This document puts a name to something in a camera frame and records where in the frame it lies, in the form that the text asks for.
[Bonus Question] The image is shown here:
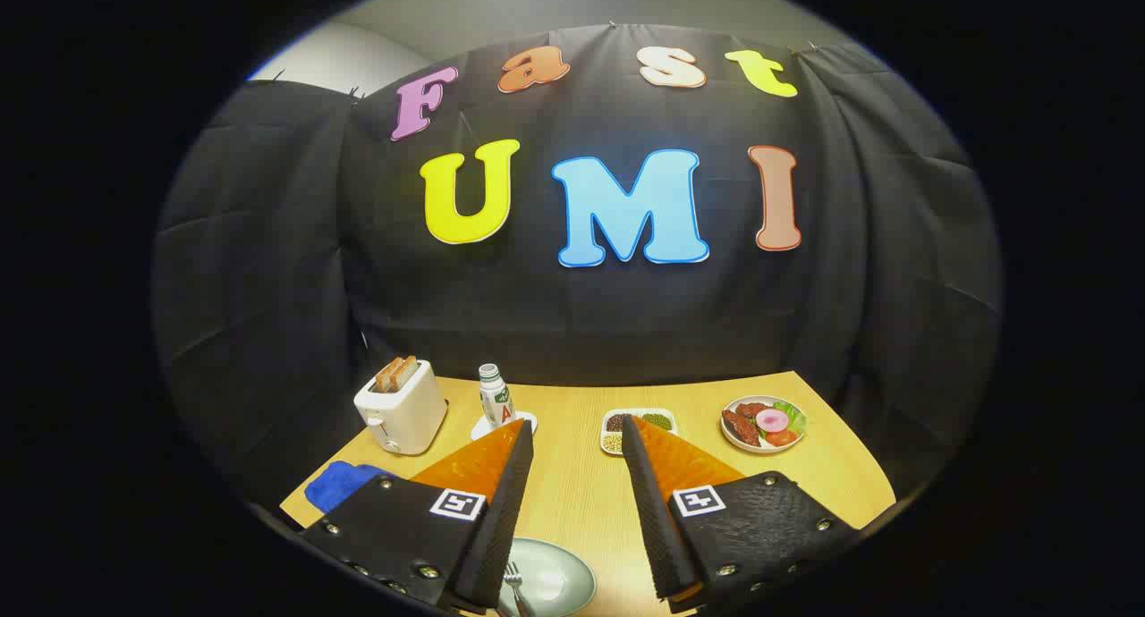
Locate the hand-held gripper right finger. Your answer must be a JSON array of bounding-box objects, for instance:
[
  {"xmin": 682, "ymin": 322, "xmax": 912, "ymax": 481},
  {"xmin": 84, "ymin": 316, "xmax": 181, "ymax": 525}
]
[{"xmin": 621, "ymin": 414, "xmax": 860, "ymax": 616}]

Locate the blue cloth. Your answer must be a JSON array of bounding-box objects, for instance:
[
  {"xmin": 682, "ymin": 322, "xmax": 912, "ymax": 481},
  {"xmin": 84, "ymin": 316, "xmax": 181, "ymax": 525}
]
[{"xmin": 304, "ymin": 461, "xmax": 394, "ymax": 515}]

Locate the pale green plate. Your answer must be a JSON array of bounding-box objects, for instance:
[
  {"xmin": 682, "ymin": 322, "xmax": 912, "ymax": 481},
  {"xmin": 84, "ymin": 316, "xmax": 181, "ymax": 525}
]
[{"xmin": 495, "ymin": 537, "xmax": 598, "ymax": 617}]

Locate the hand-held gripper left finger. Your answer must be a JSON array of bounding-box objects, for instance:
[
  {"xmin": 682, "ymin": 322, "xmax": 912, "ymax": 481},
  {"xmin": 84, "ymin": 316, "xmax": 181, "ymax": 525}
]
[{"xmin": 300, "ymin": 418, "xmax": 536, "ymax": 614}]

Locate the white drink bottle red label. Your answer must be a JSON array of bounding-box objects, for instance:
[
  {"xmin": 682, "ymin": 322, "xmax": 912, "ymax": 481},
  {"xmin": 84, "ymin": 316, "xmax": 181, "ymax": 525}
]
[{"xmin": 478, "ymin": 363, "xmax": 516, "ymax": 430}]

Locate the white square coaster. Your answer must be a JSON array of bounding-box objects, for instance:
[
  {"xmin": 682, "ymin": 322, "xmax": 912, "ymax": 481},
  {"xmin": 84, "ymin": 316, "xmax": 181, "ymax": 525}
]
[{"xmin": 471, "ymin": 410, "xmax": 539, "ymax": 442}]

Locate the white plate with food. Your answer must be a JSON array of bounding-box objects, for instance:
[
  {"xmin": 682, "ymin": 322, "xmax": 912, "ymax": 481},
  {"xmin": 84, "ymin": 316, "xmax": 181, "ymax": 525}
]
[{"xmin": 720, "ymin": 395, "xmax": 808, "ymax": 455}]

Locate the white divided tray with beans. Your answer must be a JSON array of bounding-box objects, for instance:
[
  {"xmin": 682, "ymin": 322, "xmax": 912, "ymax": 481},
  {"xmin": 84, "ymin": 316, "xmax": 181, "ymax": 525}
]
[{"xmin": 600, "ymin": 409, "xmax": 678, "ymax": 457}]

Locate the white toaster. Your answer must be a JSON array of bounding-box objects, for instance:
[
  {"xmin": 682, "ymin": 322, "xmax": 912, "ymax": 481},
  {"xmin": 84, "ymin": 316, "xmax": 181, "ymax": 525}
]
[{"xmin": 353, "ymin": 359, "xmax": 449, "ymax": 457}]

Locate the fork with brown handle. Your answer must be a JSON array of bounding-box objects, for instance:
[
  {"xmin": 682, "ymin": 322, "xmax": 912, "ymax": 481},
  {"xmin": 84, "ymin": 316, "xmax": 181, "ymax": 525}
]
[{"xmin": 503, "ymin": 559, "xmax": 533, "ymax": 617}]

